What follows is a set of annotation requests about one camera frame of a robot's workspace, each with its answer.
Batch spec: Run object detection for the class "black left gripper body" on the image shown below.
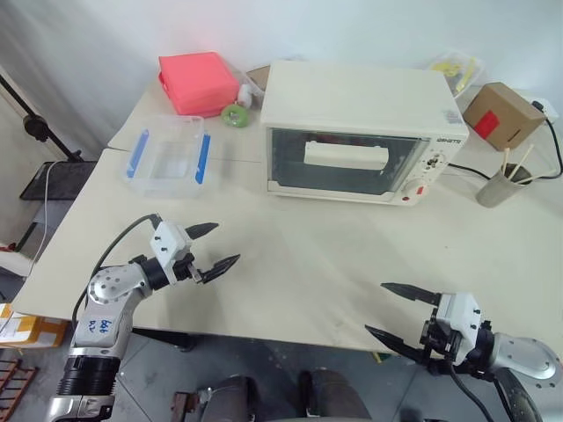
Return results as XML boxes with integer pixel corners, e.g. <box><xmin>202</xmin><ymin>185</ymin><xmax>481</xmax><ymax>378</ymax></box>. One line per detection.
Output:
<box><xmin>175</xmin><ymin>251</ymin><xmax>207</xmax><ymax>286</ymax></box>

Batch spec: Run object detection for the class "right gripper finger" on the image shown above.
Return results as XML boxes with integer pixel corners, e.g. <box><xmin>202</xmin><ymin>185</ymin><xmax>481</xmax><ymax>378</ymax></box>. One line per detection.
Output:
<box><xmin>379</xmin><ymin>282</ymin><xmax>442</xmax><ymax>308</ymax></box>
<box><xmin>364</xmin><ymin>324</ymin><xmax>430</xmax><ymax>365</ymax></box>

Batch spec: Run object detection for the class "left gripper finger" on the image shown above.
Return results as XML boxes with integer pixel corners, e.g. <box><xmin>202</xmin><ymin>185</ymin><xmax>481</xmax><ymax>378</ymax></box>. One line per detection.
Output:
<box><xmin>184</xmin><ymin>222</ymin><xmax>220</xmax><ymax>241</ymax></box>
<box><xmin>200</xmin><ymin>253</ymin><xmax>242</xmax><ymax>284</ymax></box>

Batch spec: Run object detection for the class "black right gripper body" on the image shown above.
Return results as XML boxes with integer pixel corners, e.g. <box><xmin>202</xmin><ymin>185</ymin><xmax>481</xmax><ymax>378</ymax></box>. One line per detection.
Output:
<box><xmin>420</xmin><ymin>309</ymin><xmax>462</xmax><ymax>375</ymax></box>

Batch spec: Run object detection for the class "white toaster oven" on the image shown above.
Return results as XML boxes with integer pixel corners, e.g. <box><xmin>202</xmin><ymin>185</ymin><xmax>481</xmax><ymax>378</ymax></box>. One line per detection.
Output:
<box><xmin>260</xmin><ymin>60</ymin><xmax>470</xmax><ymax>207</ymax></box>

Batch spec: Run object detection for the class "clear container with blue clips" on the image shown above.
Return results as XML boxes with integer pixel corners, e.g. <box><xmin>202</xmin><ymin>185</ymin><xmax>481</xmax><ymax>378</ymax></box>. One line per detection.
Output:
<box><xmin>119</xmin><ymin>113</ymin><xmax>213</xmax><ymax>200</ymax></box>

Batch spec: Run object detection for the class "dark rounded tyre-like shape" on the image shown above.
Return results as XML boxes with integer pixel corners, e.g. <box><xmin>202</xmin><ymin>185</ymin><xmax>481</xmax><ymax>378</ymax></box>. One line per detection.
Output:
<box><xmin>492</xmin><ymin>368</ymin><xmax>552</xmax><ymax>422</ymax></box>

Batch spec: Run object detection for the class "green round tape roll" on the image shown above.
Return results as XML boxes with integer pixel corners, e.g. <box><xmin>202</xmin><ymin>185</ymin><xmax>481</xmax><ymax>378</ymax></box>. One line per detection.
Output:
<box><xmin>220</xmin><ymin>103</ymin><xmax>252</xmax><ymax>129</ymax></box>

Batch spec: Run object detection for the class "grey cup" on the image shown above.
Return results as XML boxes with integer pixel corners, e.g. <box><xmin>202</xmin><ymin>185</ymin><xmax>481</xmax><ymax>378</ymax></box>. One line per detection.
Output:
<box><xmin>477</xmin><ymin>163</ymin><xmax>531</xmax><ymax>210</ymax></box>

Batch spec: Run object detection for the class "pink lidded box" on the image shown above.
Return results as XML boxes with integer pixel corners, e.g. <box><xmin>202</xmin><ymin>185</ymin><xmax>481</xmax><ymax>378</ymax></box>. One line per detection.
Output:
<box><xmin>157</xmin><ymin>51</ymin><xmax>241</xmax><ymax>119</ymax></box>

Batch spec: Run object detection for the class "small brown cardboard box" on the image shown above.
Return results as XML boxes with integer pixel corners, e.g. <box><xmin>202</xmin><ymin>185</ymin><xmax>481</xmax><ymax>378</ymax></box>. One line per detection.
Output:
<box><xmin>245</xmin><ymin>64</ymin><xmax>272</xmax><ymax>96</ymax></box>

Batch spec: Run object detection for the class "orange cardboard box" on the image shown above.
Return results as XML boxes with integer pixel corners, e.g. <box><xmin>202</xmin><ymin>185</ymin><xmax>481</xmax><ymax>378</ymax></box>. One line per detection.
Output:
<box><xmin>0</xmin><ymin>302</ymin><xmax>69</xmax><ymax>351</ymax></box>

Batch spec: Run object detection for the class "black tripod stand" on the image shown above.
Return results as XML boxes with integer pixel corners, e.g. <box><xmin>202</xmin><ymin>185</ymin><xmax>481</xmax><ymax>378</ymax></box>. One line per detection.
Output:
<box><xmin>0</xmin><ymin>72</ymin><xmax>84</xmax><ymax>164</ymax></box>

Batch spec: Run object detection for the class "cardboard box with red label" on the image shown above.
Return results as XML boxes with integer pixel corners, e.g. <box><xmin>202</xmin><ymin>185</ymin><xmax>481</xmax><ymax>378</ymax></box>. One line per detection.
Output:
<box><xmin>462</xmin><ymin>82</ymin><xmax>549</xmax><ymax>152</ymax></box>

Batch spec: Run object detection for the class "red-brown slatted crate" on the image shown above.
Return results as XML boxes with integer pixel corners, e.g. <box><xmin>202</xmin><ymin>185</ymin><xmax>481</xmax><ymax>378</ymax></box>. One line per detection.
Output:
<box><xmin>0</xmin><ymin>357</ymin><xmax>39</xmax><ymax>417</ymax></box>

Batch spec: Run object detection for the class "plastic bag with yellow items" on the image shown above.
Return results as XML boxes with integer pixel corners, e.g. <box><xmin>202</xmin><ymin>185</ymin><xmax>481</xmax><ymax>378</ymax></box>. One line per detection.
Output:
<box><xmin>420</xmin><ymin>51</ymin><xmax>486</xmax><ymax>100</ymax></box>

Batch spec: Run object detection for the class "white power strip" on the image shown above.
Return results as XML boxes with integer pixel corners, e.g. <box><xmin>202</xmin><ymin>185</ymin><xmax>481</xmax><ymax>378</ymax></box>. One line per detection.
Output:
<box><xmin>525</xmin><ymin>93</ymin><xmax>562</xmax><ymax>125</ymax></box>

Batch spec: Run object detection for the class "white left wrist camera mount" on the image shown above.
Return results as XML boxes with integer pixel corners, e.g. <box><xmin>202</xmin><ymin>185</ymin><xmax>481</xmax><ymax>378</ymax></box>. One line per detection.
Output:
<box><xmin>149</xmin><ymin>221</ymin><xmax>195</xmax><ymax>285</ymax></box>

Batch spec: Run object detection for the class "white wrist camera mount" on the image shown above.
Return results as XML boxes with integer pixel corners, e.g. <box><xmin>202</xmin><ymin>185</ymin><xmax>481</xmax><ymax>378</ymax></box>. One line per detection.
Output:
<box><xmin>437</xmin><ymin>291</ymin><xmax>483</xmax><ymax>367</ymax></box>
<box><xmin>149</xmin><ymin>221</ymin><xmax>195</xmax><ymax>285</ymax></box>

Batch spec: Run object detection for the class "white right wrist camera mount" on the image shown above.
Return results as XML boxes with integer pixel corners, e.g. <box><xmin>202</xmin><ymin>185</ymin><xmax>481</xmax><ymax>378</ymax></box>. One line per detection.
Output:
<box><xmin>437</xmin><ymin>291</ymin><xmax>483</xmax><ymax>367</ymax></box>

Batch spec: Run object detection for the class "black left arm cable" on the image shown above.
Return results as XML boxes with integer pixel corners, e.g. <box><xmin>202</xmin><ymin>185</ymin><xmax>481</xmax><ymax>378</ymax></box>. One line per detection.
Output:
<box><xmin>71</xmin><ymin>213</ymin><xmax>163</xmax><ymax>325</ymax></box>

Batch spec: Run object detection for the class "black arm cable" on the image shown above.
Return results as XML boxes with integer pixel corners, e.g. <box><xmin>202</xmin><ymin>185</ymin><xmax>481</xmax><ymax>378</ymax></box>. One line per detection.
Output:
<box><xmin>428</xmin><ymin>358</ymin><xmax>490</xmax><ymax>422</ymax></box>
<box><xmin>71</xmin><ymin>213</ymin><xmax>163</xmax><ymax>325</ymax></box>

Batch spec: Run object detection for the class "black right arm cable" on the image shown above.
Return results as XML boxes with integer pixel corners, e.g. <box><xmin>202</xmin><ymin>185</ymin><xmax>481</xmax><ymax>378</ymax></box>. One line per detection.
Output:
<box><xmin>428</xmin><ymin>358</ymin><xmax>490</xmax><ymax>422</ymax></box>

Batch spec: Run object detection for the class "thin white cable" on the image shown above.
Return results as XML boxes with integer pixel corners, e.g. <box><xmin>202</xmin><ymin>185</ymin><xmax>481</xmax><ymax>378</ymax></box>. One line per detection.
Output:
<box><xmin>30</xmin><ymin>161</ymin><xmax>55</xmax><ymax>266</ymax></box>

